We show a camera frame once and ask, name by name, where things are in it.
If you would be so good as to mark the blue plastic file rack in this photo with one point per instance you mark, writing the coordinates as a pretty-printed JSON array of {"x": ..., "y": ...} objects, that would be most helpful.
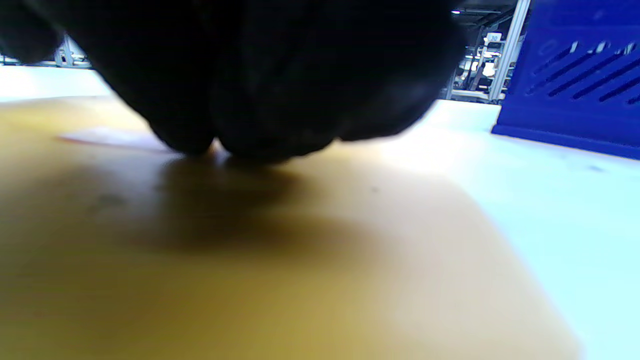
[{"x": 575, "y": 90}]

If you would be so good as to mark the yellow L-shaped folder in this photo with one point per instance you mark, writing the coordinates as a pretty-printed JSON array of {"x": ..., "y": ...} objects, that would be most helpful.
[{"x": 250, "y": 260}]

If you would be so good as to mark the pink sticky note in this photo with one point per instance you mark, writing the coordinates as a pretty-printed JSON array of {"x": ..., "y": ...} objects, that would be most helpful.
[{"x": 115, "y": 137}]

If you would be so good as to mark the person's right hand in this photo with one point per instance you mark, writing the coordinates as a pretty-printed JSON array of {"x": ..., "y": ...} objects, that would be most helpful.
[{"x": 275, "y": 65}]

